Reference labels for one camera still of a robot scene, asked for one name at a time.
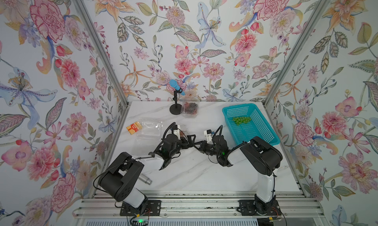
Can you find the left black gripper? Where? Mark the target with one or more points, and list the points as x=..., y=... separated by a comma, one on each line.
x=190, y=142

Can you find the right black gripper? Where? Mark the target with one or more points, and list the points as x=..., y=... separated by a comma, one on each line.
x=203, y=146

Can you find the clear clamshell container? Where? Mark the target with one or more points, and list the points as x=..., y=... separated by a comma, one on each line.
x=183, y=130
x=184, y=109
x=151, y=128

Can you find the clear clamshell container front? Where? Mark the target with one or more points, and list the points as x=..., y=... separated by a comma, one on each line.
x=184, y=109

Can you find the teal plastic mesh basket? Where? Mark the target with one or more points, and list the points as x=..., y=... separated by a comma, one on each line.
x=259, y=126

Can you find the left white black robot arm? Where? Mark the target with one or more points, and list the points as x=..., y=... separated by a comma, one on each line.
x=121, y=176

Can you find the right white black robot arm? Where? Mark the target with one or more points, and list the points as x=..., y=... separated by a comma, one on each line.
x=263, y=157

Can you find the blue microphone on black stand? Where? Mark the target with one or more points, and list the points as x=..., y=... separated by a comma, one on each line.
x=176, y=108

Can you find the green grape bunch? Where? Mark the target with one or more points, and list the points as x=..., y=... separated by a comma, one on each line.
x=241, y=120

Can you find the grey metal cylinder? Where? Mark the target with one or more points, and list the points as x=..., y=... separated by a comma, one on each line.
x=145, y=179

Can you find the orange yellow snack packet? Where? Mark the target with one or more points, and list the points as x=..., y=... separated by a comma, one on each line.
x=134, y=127

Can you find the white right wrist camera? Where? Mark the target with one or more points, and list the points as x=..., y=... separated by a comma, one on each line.
x=209, y=136

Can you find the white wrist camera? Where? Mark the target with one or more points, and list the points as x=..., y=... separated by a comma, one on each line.
x=209, y=136
x=176, y=131

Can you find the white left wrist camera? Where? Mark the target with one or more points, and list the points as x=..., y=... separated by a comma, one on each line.
x=176, y=131

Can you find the aluminium rail base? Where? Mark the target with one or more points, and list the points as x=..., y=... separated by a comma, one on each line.
x=294, y=205

